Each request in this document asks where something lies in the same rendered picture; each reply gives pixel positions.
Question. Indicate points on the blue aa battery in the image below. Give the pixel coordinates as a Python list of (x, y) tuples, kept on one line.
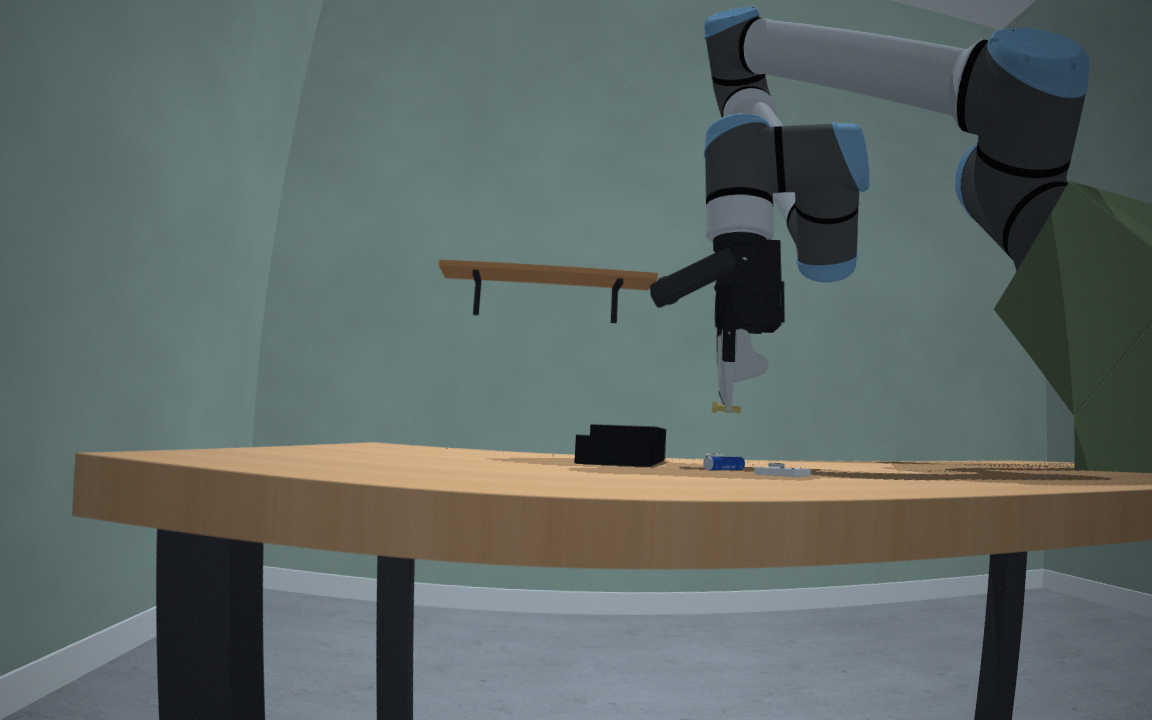
[(723, 463)]

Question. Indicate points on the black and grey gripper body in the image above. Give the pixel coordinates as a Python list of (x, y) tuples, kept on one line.
[(759, 304)]

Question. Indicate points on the black rack of three labelled bins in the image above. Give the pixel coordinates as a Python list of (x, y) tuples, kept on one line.
[(604, 447)]

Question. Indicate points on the grey domino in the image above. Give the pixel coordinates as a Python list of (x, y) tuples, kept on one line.
[(782, 471)]

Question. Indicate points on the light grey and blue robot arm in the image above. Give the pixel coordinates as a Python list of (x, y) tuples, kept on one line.
[(1022, 92)]

